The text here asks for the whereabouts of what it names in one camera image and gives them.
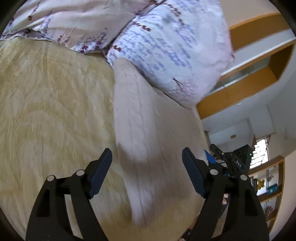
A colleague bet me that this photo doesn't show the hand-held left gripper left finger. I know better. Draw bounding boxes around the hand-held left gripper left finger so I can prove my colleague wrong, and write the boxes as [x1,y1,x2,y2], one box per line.
[25,148,113,241]

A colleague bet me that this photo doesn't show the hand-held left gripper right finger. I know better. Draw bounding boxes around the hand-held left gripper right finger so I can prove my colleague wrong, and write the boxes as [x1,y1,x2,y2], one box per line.
[181,147,270,241]

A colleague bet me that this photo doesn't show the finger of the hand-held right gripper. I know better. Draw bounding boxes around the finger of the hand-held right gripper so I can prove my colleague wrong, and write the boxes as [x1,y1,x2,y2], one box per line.
[204,149,216,165]
[209,144,226,161]

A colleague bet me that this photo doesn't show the beige cable-knit sweater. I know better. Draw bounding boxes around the beige cable-knit sweater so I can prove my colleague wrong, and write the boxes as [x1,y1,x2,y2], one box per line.
[113,57,207,229]

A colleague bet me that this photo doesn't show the window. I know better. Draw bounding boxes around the window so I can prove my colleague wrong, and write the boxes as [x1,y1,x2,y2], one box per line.
[250,137,270,170]

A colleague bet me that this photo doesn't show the wooden headboard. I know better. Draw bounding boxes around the wooden headboard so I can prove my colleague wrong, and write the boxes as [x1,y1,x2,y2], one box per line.
[196,13,296,120]

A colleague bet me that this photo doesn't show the yellow patterned bed sheet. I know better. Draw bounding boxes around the yellow patterned bed sheet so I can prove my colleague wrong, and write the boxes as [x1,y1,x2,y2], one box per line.
[0,37,208,241]

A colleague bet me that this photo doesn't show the blue-print floral pillow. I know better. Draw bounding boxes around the blue-print floral pillow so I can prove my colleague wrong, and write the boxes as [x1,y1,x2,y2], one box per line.
[105,0,237,110]

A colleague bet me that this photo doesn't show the pink floral pillow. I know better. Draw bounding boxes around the pink floral pillow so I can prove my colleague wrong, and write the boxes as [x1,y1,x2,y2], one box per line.
[0,0,151,55]

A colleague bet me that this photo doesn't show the wooden wall shelf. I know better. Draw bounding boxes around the wooden wall shelf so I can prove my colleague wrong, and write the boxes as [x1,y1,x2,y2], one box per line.
[248,155,285,235]

